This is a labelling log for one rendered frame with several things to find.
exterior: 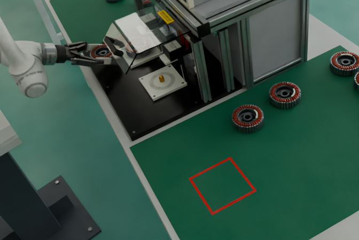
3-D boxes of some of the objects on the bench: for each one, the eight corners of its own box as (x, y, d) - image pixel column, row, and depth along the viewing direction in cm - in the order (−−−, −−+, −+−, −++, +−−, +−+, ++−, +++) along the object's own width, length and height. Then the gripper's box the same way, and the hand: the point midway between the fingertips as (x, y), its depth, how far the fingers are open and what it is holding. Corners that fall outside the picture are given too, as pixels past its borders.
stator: (266, 107, 158) (266, 100, 155) (272, 86, 165) (272, 79, 162) (297, 111, 154) (298, 103, 151) (302, 89, 161) (303, 82, 158)
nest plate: (153, 101, 168) (152, 99, 167) (139, 80, 178) (138, 78, 177) (187, 85, 171) (186, 83, 170) (171, 66, 181) (170, 63, 180)
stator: (234, 136, 151) (233, 129, 148) (230, 113, 159) (229, 106, 156) (266, 131, 150) (266, 123, 147) (260, 108, 158) (260, 101, 155)
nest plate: (131, 69, 184) (130, 66, 184) (119, 51, 195) (118, 49, 194) (162, 54, 187) (162, 52, 187) (149, 38, 198) (148, 36, 197)
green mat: (211, 297, 114) (211, 296, 114) (129, 147, 156) (129, 147, 156) (476, 140, 133) (477, 140, 133) (340, 45, 175) (340, 45, 175)
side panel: (247, 90, 166) (241, 20, 144) (243, 85, 168) (236, 16, 146) (307, 61, 172) (310, -11, 149) (302, 57, 174) (304, -15, 151)
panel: (243, 85, 165) (236, 20, 144) (170, 12, 211) (157, -47, 190) (245, 84, 165) (239, 18, 144) (172, 10, 211) (160, -47, 190)
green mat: (78, 54, 203) (78, 53, 203) (48, 0, 245) (48, 0, 245) (248, -19, 222) (248, -19, 222) (194, -57, 264) (194, -57, 264)
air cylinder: (193, 75, 174) (190, 65, 170) (184, 66, 179) (182, 55, 176) (203, 70, 175) (202, 60, 171) (195, 61, 180) (193, 51, 177)
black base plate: (132, 141, 158) (131, 137, 156) (83, 54, 202) (82, 51, 200) (242, 88, 167) (242, 84, 166) (172, 16, 211) (171, 12, 210)
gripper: (47, 48, 185) (97, 48, 196) (61, 77, 169) (114, 75, 180) (48, 32, 181) (99, 33, 192) (62, 60, 165) (117, 60, 176)
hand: (102, 53), depth 185 cm, fingers closed on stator, 11 cm apart
